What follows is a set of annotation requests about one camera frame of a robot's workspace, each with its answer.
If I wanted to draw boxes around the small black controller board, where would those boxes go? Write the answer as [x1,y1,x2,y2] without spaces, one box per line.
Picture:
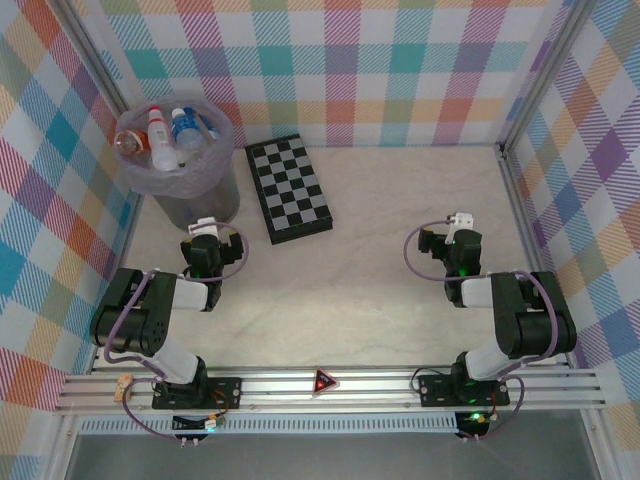
[455,410,494,441]
[172,413,226,434]

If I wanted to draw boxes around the grey translucent waste bin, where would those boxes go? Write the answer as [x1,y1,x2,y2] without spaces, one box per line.
[118,91,242,232]

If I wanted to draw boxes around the clear bottle red label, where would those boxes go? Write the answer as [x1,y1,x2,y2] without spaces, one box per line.
[147,104,180,172]

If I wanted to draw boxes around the white slotted cable duct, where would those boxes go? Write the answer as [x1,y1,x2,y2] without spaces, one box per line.
[79,412,459,436]

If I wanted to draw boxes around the aluminium front rail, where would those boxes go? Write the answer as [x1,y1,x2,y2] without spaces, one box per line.
[52,364,604,416]

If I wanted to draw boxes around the clear bottle blue label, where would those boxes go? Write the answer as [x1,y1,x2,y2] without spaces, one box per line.
[170,106,201,151]

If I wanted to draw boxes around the red warning triangle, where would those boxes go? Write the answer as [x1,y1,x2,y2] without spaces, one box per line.
[313,368,339,399]

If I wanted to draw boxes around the grey metal base panel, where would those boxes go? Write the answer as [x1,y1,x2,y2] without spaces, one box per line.
[49,412,616,480]

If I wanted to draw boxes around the purple cable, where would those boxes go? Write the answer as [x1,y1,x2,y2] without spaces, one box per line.
[403,217,561,444]
[102,221,251,444]

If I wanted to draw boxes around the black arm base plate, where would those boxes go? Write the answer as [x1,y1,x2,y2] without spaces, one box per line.
[417,370,511,409]
[151,375,244,412]

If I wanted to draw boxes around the purple plastic bin liner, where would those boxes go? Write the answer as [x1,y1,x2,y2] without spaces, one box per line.
[115,97,236,199]

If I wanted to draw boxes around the brown label plastic bottle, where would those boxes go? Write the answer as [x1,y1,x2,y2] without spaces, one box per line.
[113,127,151,155]

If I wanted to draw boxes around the black grey chessboard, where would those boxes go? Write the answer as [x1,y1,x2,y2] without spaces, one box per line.
[244,133,335,246]

